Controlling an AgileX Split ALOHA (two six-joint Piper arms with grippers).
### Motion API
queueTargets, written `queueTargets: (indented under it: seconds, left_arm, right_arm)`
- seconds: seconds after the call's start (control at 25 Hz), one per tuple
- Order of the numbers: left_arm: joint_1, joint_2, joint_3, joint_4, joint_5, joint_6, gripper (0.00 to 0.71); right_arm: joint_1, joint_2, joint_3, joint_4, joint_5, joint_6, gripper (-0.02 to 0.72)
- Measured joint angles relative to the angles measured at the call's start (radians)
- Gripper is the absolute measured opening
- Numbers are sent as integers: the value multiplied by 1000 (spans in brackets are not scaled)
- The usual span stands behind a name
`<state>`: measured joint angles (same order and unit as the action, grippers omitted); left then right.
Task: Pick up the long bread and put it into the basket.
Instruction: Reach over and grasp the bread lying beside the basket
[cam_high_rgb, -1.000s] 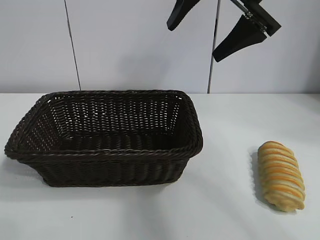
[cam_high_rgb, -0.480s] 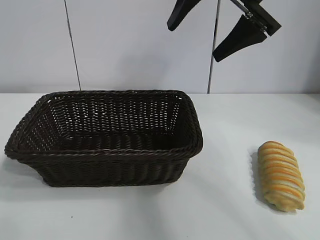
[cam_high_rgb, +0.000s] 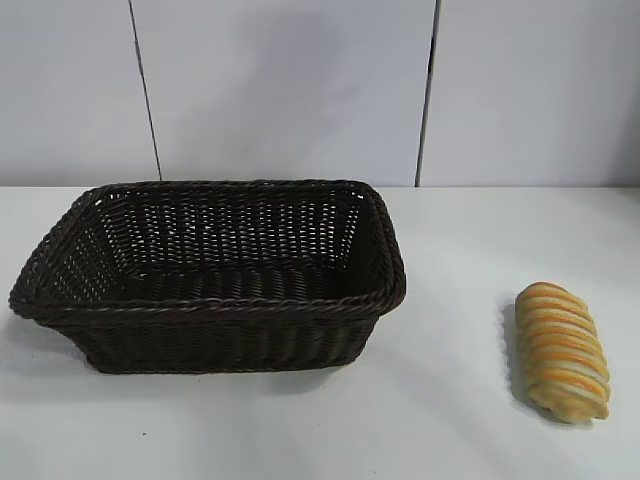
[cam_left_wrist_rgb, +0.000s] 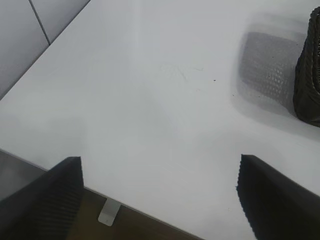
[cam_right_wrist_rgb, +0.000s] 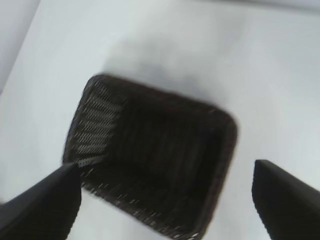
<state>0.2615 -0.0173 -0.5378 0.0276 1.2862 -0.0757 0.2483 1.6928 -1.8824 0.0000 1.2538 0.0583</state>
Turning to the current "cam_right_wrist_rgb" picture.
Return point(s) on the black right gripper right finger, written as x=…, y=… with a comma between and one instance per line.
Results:
x=287, y=200

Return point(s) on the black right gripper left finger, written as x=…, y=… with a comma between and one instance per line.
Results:
x=40, y=205

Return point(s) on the dark brown woven basket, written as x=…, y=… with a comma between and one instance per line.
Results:
x=160, y=155

